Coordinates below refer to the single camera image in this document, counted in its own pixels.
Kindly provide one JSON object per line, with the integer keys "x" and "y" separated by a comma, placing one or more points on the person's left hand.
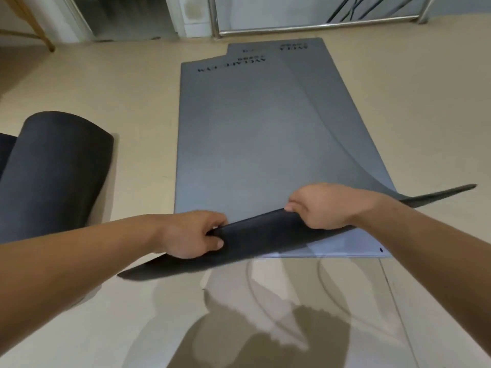
{"x": 188, "y": 235}

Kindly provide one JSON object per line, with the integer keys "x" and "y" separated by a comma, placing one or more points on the person's right hand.
{"x": 333, "y": 206}

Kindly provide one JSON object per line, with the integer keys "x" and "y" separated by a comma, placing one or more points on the grey yoga mat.
{"x": 5, "y": 153}
{"x": 53, "y": 176}
{"x": 249, "y": 149}
{"x": 337, "y": 111}

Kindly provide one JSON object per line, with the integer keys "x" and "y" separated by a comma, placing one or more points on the person's left forearm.
{"x": 69, "y": 275}

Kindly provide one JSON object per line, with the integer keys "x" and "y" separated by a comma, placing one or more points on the person's right forearm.
{"x": 437, "y": 256}

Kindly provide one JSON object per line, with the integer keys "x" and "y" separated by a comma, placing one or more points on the wooden massage table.
{"x": 33, "y": 23}

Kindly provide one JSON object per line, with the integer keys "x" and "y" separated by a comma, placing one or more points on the silver metal railing frame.
{"x": 213, "y": 15}

